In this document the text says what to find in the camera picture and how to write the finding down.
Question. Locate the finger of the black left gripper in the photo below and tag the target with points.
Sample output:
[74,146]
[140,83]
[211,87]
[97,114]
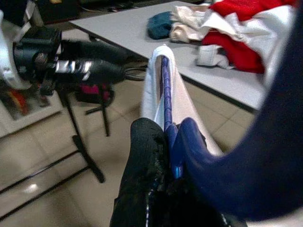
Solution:
[104,72]
[94,52]

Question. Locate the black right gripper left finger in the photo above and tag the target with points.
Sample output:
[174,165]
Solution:
[144,165]

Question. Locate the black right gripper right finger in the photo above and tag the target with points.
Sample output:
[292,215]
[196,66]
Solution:
[189,212]

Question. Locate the white printed garment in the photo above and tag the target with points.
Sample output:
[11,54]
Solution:
[150,94]

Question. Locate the blue plastic clothes hanger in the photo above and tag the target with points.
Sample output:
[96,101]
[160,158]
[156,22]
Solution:
[272,165]

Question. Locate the white glass door cabinet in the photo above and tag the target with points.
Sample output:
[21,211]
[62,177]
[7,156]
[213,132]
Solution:
[33,120]

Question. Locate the teal knit cloth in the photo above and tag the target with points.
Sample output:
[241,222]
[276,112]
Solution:
[161,24]

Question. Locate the cream white garment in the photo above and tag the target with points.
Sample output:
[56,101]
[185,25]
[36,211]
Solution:
[187,30]

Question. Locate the red garment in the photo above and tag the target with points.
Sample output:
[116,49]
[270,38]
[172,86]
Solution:
[243,9]
[236,52]

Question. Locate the white grey garment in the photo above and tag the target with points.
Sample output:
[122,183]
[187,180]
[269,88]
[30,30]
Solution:
[260,30]

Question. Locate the black clothes rack frame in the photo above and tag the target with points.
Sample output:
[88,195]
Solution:
[91,165]

